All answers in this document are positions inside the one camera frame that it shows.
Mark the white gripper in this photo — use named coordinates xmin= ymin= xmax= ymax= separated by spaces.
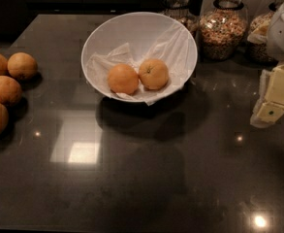
xmin=247 ymin=2 xmax=284 ymax=128

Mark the glass jar with grains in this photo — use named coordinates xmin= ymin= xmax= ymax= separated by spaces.
xmin=199 ymin=0 xmax=248 ymax=61
xmin=246 ymin=0 xmax=284 ymax=65

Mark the right glass jar with grains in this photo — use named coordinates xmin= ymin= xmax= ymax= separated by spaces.
xmin=246 ymin=0 xmax=284 ymax=65

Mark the white paper napkin in bowl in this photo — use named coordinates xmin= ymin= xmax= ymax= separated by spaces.
xmin=84 ymin=22 xmax=194 ymax=107

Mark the white bowl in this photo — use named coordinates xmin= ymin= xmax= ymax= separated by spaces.
xmin=80 ymin=11 xmax=199 ymax=104

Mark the middle glass jar with grains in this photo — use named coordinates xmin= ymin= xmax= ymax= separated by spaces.
xmin=199 ymin=0 xmax=248 ymax=61

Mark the left glass jar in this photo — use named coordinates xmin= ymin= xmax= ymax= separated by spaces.
xmin=163 ymin=0 xmax=198 ymax=37

